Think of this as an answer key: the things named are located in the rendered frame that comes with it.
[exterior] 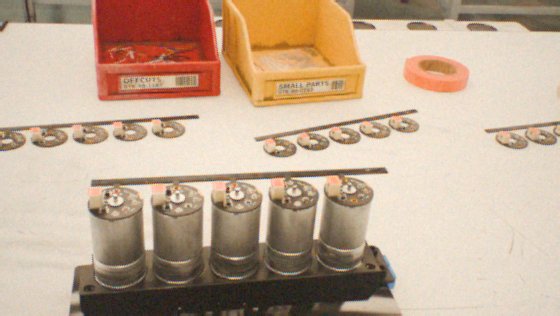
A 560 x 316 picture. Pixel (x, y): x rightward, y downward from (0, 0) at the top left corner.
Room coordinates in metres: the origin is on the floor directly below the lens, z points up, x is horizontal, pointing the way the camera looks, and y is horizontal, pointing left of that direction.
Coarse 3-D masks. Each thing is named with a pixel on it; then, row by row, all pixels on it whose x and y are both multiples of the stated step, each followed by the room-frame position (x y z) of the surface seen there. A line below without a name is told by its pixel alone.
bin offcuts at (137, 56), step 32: (96, 0) 0.57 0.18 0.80; (128, 0) 0.58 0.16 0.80; (160, 0) 0.58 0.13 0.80; (192, 0) 0.59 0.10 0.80; (96, 32) 0.49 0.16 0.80; (128, 32) 0.57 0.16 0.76; (160, 32) 0.58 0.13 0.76; (192, 32) 0.59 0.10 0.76; (96, 64) 0.46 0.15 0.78; (128, 64) 0.46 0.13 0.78; (160, 64) 0.47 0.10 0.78; (192, 64) 0.48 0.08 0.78; (128, 96) 0.46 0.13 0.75; (160, 96) 0.47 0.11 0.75; (192, 96) 0.48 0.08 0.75
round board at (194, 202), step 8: (168, 192) 0.25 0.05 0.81; (184, 192) 0.25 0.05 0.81; (192, 192) 0.25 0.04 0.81; (200, 192) 0.25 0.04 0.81; (152, 200) 0.24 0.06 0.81; (192, 200) 0.24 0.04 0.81; (200, 200) 0.24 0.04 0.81; (160, 208) 0.24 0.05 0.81; (168, 208) 0.24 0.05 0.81; (184, 208) 0.24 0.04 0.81; (192, 208) 0.24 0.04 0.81; (200, 208) 0.24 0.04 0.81; (176, 216) 0.23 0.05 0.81
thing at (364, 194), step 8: (344, 184) 0.27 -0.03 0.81; (352, 184) 0.27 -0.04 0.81; (360, 184) 0.27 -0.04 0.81; (368, 184) 0.27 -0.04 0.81; (360, 192) 0.26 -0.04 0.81; (368, 192) 0.26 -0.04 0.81; (336, 200) 0.25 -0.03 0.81; (344, 200) 0.26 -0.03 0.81; (360, 200) 0.26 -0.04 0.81; (368, 200) 0.26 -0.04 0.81
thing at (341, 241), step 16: (352, 192) 0.26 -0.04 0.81; (336, 208) 0.25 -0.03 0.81; (352, 208) 0.25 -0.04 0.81; (368, 208) 0.26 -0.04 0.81; (320, 224) 0.26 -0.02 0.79; (336, 224) 0.25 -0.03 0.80; (352, 224) 0.25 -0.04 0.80; (320, 240) 0.26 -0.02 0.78; (336, 240) 0.25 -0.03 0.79; (352, 240) 0.25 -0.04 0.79; (320, 256) 0.26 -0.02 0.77; (336, 256) 0.25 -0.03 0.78; (352, 256) 0.25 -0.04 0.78
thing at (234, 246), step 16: (240, 192) 0.25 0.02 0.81; (224, 224) 0.24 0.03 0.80; (240, 224) 0.24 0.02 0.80; (256, 224) 0.25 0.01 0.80; (224, 240) 0.24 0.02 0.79; (240, 240) 0.24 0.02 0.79; (256, 240) 0.25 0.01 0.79; (224, 256) 0.24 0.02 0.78; (240, 256) 0.24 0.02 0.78; (256, 256) 0.25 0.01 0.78; (224, 272) 0.24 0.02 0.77; (240, 272) 0.24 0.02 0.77
